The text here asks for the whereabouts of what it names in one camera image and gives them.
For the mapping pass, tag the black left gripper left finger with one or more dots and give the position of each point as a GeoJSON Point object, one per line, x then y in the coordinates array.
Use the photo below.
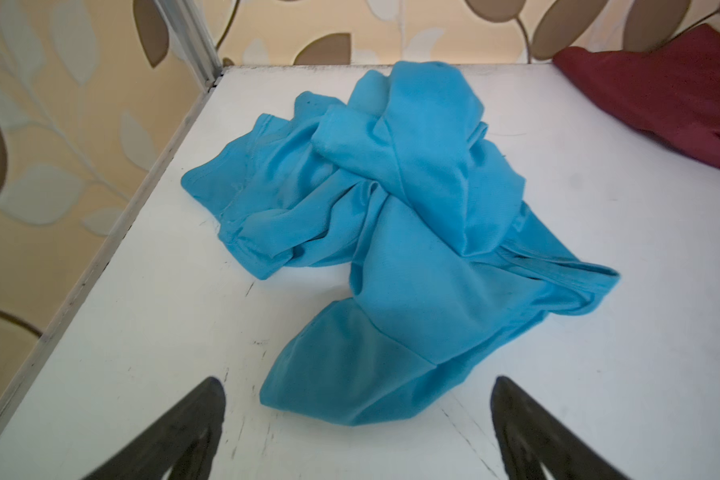
{"type": "Point", "coordinates": [181, 444]}

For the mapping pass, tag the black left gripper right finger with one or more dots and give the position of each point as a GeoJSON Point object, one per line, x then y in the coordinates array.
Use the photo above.
{"type": "Point", "coordinates": [535, 445]}

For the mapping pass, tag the turquoise cloth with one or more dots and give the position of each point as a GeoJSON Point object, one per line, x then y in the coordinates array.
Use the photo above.
{"type": "Point", "coordinates": [447, 261]}

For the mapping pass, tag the maroon cloth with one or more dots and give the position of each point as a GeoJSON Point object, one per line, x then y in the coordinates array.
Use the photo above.
{"type": "Point", "coordinates": [672, 93]}

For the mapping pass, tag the aluminium frame post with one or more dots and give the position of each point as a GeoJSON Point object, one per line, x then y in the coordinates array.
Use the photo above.
{"type": "Point", "coordinates": [188, 28]}

